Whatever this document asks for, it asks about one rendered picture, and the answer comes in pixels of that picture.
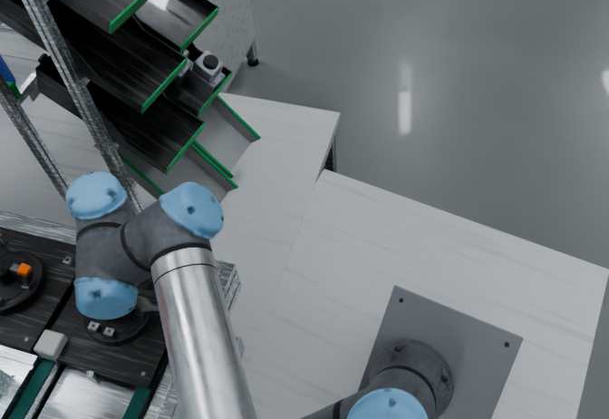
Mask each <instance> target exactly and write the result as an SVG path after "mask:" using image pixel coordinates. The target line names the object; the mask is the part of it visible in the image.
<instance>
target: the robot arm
mask: <svg viewBox="0 0 609 419"><path fill-rule="evenodd" d="M66 203H67V206H68V207H69V211H70V213H71V215H72V216H73V217H74V218H75V221H76V262H75V280H74V281H73V284H74V286H75V298H76V306H77V308H78V310H79V311H80V312H81V313H82V314H83V315H85V316H87V317H92V318H94V319H100V320H106V319H114V318H118V317H123V316H125V315H127V314H129V313H130V312H131V311H132V310H133V309H138V310H141V311H151V310H153V311H159V315H160V320H161V324H162V328H163V333H164V337H165V342H166V347H167V351H168V356H169V364H170V369H171V373H172V378H173V383H174V387H175V391H176V396H177V400H178V405H179V413H180V418H181V419H257V418H256V412H255V408H254V405H253V401H252V398H251V394H250V391H249V387H248V384H247V378H246V375H245V371H244V367H243V364H242V361H241V357H240V354H239V350H238V347H237V341H236V337H235V334H234V330H233V327H232V323H231V320H230V316H229V313H228V310H227V303H226V300H225V297H224V293H223V289H222V286H221V283H220V279H219V275H218V270H217V266H216V262H215V259H214V256H213V254H212V249H211V246H210V243H209V240H210V239H213V238H214V237H215V236H216V234H217V233H219V231H220V230H221V229H222V228H223V221H224V214H223V211H222V209H221V207H220V205H219V203H218V200H217V199H216V198H215V196H214V195H213V194H212V193H211V192H210V191H209V190H208V189H207V188H205V187H204V186H202V185H198V183H196V182H185V183H182V184H181V185H179V186H178V187H177V188H175V189H174V190H172V191H170V192H168V193H167V194H162V195H161V196H160V197H159V199H158V200H156V201H155V202H154V203H152V204H151V205H149V206H148V207H147V208H146V209H144V210H143V211H142V212H140V213H139V214H136V212H135V210H134V208H133V207H132V205H131V202H130V200H129V198H128V194H127V191H126V190H125V189H124V188H123V187H122V186H121V184H120V182H119V181H118V179H117V178H116V177H115V176H113V175H112V174H110V173H108V172H104V171H96V172H93V171H92V172H91V173H86V174H84V175H82V176H81V177H79V178H78V179H76V180H75V181H74V182H73V183H72V184H71V186H70V187H69V189H68V190H67V192H66ZM369 382H370V384H369V385H368V386H367V387H366V388H364V389H363V390H362V391H359V392H357V393H355V394H353V395H350V396H348V397H345V398H344V399H342V400H340V401H338V402H336V403H334V404H330V405H328V406H326V407H325V408H323V409H320V410H318V411H316V412H314V413H312V414H309V415H307V416H305V417H303V418H300V419H437V418H438V417H440V416H441V415H442V414H443V413H444V412H445V410H446V409H447V407H448V405H449V403H450V399H451V397H452V393H453V376H452V373H451V370H450V367H449V365H448V363H447V362H446V360H445V359H444V357H443V356H442V355H441V354H440V353H439V352H438V351H437V350H436V349H434V348H433V347H431V346H429V345H427V344H425V343H423V342H421V341H417V340H412V339H402V340H397V341H394V342H392V343H389V344H388V345H387V346H385V347H384V348H383V349H382V350H381V351H380V352H379V353H378V355H377V356H376V357H375V358H374V360H373V362H372V366H371V369H370V374H369Z"/></svg>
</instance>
